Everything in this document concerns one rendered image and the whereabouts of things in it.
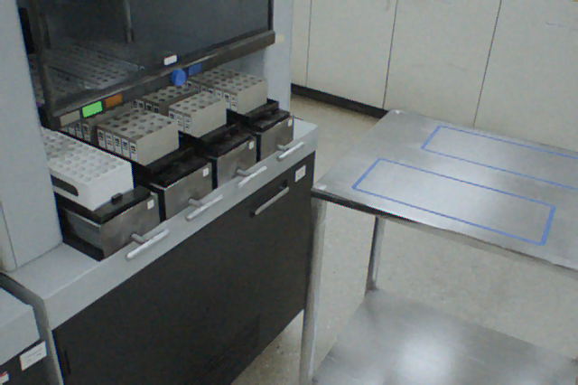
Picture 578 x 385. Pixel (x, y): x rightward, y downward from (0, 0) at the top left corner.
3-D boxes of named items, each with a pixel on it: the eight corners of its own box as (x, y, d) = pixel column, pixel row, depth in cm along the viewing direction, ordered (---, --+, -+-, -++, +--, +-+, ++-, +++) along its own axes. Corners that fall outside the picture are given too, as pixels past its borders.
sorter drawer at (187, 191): (-38, 126, 145) (-47, 91, 140) (13, 108, 155) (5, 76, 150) (182, 230, 112) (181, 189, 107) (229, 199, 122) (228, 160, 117)
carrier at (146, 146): (172, 145, 123) (171, 117, 120) (180, 147, 122) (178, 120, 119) (131, 165, 114) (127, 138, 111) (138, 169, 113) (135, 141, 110)
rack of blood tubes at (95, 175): (-10, 165, 116) (-17, 136, 113) (34, 146, 123) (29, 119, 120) (92, 217, 102) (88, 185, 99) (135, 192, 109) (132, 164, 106)
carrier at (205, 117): (219, 120, 134) (219, 96, 131) (227, 123, 133) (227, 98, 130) (184, 138, 125) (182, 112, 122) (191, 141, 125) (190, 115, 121)
